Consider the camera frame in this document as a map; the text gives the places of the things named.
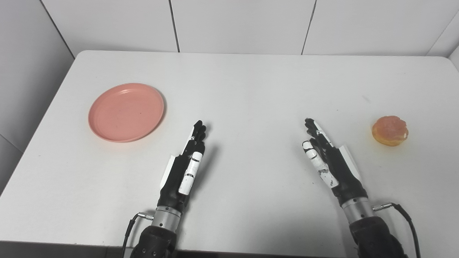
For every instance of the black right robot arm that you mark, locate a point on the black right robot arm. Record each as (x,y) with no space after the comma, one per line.
(373,236)

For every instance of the orange cream puff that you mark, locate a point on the orange cream puff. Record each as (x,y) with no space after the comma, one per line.
(390,130)

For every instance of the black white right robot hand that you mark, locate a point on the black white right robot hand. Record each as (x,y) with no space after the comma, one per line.
(340,172)

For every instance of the pink round plate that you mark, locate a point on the pink round plate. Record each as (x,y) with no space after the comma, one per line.
(125,113)

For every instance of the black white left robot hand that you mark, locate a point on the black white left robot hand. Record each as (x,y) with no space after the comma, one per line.
(175,179)

